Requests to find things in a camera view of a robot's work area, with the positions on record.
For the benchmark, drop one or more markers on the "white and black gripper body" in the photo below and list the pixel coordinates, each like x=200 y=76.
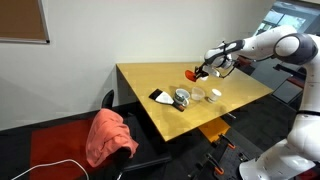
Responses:
x=217 y=72

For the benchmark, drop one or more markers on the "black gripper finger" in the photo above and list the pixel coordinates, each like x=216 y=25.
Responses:
x=199 y=71
x=204 y=78

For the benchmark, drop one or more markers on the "red plastic container lid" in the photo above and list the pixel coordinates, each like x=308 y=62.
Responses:
x=190 y=75

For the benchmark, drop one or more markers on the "white green christmas mug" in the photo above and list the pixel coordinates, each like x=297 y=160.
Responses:
x=181 y=97

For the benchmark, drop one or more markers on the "clear plastic tupperware container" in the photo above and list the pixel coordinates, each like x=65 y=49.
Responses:
x=197 y=93

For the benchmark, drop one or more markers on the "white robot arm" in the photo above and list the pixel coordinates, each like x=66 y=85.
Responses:
x=300 y=150

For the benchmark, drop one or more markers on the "black orange clamp left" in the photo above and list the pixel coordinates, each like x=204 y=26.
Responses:
x=230 y=144

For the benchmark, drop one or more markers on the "black orange clamp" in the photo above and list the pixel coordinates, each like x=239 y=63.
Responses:
x=230 y=144
x=216 y=165

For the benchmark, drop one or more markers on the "black orange clamp right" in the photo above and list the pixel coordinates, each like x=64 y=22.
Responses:
x=216 y=165

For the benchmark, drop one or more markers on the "pink cloth on chair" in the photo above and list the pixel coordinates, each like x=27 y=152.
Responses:
x=108 y=133

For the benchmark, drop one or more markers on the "black office chair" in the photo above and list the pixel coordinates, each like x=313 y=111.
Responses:
x=152 y=155

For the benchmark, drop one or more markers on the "cork notice board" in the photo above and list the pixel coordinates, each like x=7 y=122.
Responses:
x=23 y=21

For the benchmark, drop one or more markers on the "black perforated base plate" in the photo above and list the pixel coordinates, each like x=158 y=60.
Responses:
x=228 y=159

